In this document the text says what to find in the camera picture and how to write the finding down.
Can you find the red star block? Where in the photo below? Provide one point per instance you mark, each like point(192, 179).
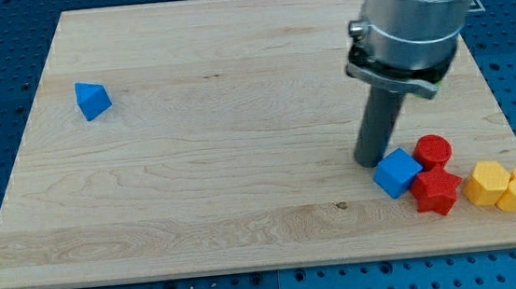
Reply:
point(435, 190)

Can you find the red cylinder block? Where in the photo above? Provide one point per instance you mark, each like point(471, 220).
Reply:
point(432, 150)

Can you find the light wooden board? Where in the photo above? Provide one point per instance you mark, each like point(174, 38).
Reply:
point(228, 148)

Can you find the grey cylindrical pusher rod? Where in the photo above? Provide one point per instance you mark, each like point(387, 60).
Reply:
point(377, 125)

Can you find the blue triangle block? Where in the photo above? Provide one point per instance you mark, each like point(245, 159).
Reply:
point(92, 99)

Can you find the blue cube block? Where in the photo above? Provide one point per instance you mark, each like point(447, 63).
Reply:
point(396, 172)

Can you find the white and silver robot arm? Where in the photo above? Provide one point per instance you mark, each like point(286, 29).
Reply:
point(405, 46)

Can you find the yellow hexagon block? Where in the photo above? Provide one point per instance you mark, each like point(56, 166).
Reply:
point(487, 183)

